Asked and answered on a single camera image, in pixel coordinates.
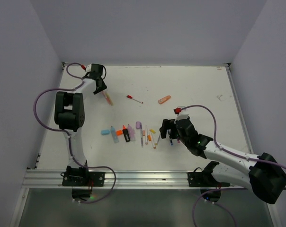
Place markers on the orange highlighter cap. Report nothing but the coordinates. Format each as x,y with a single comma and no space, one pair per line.
119,133

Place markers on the purple highlighter cap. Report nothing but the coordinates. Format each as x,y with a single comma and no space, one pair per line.
138,125

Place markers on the black orange highlighter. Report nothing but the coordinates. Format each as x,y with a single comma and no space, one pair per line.
126,134

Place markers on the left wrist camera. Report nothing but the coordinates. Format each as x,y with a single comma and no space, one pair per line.
88,68

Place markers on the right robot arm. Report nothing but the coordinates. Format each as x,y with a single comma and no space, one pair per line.
261,174

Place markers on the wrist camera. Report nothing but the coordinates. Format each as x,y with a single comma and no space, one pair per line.
183,115
88,68

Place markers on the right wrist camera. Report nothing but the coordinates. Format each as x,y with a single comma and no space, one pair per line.
183,115

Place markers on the light blue highlighter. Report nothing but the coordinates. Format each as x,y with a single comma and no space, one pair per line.
114,135

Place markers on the clear purple gel pen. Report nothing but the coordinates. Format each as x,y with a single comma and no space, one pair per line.
141,134

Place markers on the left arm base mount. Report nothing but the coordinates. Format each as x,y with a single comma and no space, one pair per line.
82,181

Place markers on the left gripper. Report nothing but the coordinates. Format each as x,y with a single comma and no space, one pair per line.
103,87

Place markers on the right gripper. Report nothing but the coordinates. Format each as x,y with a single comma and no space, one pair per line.
167,124

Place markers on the aluminium front rail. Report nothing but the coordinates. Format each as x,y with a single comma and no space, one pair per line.
51,179

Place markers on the white orange marker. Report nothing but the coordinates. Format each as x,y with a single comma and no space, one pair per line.
152,141

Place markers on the purple highlighter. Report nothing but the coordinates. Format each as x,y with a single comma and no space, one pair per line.
131,132

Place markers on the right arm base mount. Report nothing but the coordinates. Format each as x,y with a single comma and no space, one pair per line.
199,177

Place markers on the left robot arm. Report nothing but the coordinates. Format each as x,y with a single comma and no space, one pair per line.
69,113

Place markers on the red cap pen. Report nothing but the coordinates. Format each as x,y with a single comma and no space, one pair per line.
130,97

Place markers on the yellow pink pen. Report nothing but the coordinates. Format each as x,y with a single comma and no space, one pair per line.
107,97

